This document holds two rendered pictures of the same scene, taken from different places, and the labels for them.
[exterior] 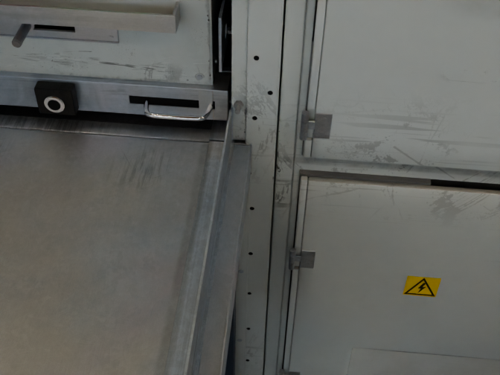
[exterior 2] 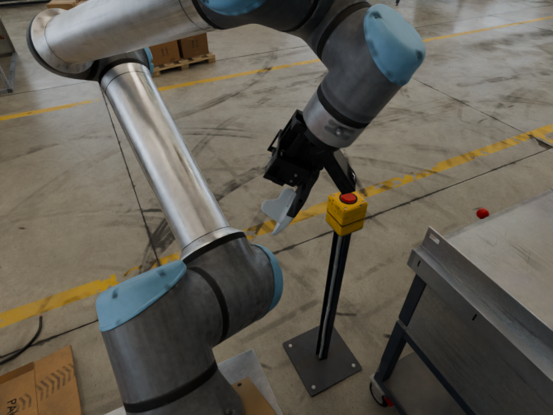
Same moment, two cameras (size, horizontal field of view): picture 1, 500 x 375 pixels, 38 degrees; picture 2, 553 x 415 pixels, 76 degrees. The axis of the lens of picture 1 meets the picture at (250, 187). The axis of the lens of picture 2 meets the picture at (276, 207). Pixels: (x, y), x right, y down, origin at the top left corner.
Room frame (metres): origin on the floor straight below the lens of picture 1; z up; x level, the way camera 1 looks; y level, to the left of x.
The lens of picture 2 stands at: (0.54, -0.56, 1.52)
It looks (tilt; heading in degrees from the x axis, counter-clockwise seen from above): 41 degrees down; 149
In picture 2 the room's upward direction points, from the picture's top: straight up
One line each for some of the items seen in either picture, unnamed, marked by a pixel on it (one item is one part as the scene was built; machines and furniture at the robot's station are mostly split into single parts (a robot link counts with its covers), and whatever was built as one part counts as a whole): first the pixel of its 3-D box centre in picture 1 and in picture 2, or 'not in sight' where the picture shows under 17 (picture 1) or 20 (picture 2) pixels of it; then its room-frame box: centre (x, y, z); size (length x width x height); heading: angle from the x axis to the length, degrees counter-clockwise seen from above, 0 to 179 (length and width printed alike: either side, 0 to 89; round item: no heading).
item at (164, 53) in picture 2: not in sight; (161, 39); (-4.16, 0.60, 0.19); 1.20 x 0.80 x 0.39; 6
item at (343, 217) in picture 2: not in sight; (346, 212); (0.00, -0.01, 0.85); 0.08 x 0.08 x 0.10; 86
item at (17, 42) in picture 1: (21, 27); not in sight; (0.91, 0.34, 1.02); 0.06 x 0.02 x 0.04; 176
